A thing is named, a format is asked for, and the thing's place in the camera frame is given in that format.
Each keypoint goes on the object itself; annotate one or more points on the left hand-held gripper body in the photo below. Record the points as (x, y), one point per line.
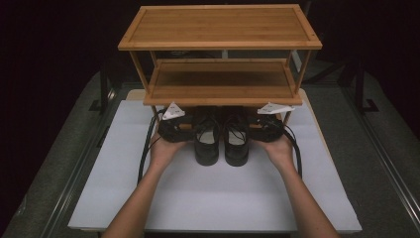
(175, 130)

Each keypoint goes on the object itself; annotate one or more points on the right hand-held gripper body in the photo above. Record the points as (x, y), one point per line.
(267, 129)

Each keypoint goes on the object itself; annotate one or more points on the black leather shoe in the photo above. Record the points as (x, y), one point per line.
(206, 150)
(236, 152)

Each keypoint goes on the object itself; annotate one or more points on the wooden three-tier shoe rack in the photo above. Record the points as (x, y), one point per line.
(219, 28)

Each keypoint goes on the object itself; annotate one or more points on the person's left hand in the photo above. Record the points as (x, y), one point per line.
(165, 152)

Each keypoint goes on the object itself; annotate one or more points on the person's right hand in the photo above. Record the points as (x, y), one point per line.
(280, 152)

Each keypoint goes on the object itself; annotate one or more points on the white table mat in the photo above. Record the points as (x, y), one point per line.
(214, 201)

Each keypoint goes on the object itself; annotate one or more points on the black metal stand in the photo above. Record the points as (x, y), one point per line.
(104, 89)
(361, 89)

